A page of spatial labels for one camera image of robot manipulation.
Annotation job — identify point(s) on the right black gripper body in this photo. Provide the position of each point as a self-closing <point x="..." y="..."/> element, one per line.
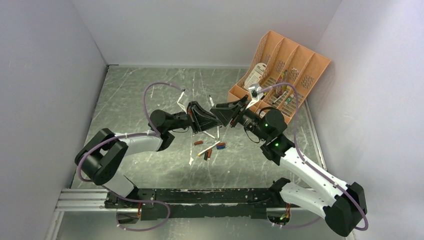
<point x="237" y="118"/>

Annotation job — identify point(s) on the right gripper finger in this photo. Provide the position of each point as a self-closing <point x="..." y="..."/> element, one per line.
<point x="232" y="104"/>
<point x="226" y="114"/>

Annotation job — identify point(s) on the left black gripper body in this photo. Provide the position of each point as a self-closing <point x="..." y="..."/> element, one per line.
<point x="195" y="129"/>

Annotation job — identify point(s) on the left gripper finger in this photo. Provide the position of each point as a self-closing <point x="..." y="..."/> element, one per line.
<point x="206" y="124"/>
<point x="202" y="115"/>

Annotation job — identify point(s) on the white pen black tip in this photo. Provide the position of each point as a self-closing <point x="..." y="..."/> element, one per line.
<point x="211" y="101"/>

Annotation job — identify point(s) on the dark red pen cap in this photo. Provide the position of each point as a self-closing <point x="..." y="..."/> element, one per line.
<point x="209" y="153"/>

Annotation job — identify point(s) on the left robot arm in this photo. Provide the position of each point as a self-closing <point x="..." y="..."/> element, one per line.
<point x="98" y="162"/>

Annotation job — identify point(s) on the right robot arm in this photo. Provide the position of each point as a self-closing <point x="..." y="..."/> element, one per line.
<point x="342" y="205"/>

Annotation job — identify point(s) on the white product card package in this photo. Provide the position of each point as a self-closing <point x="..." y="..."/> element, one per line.
<point x="255" y="75"/>

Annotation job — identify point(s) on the markers in organizer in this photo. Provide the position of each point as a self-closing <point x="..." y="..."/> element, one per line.
<point x="281" y="94"/>

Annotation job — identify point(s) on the orange plastic desk organizer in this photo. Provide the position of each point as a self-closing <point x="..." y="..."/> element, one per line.
<point x="279" y="59"/>

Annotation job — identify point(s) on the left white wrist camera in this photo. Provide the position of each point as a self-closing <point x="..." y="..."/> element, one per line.
<point x="183" y="101"/>

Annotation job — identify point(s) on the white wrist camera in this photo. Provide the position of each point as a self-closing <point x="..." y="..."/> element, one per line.
<point x="183" y="101"/>
<point x="255" y="91"/>

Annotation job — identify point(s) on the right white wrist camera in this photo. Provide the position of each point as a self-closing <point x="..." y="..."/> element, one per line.
<point x="255" y="91"/>

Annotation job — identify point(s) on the aluminium rail frame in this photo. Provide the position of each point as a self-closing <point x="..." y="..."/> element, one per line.
<point x="97" y="199"/>

